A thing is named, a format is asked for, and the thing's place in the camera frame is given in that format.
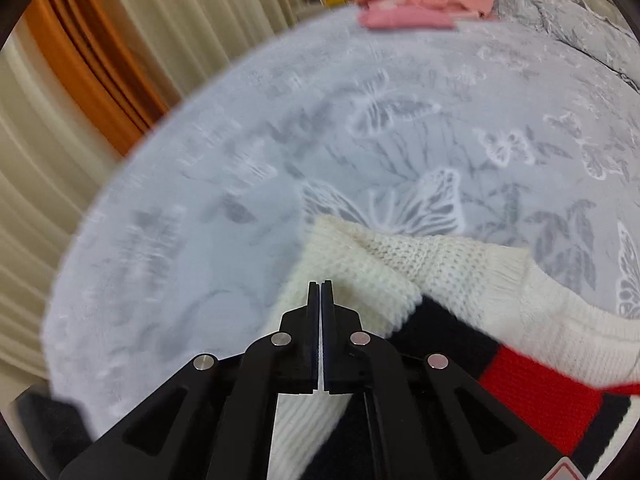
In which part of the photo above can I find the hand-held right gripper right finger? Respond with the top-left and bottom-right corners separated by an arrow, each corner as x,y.
320,280 -> 575,480

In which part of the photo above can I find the orange curtain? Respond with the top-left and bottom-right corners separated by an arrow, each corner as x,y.
24,0 -> 171,157

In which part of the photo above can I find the grey butterfly print blanket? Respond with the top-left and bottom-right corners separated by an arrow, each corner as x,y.
42,0 -> 640,441

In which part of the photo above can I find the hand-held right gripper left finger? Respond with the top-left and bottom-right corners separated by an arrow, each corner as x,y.
59,281 -> 321,480

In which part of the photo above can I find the white knit sweater with stripes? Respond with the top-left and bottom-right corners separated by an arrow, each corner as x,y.
268,214 -> 640,480

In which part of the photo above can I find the beige pleated curtain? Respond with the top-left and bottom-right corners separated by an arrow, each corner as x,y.
0,0 -> 326,386

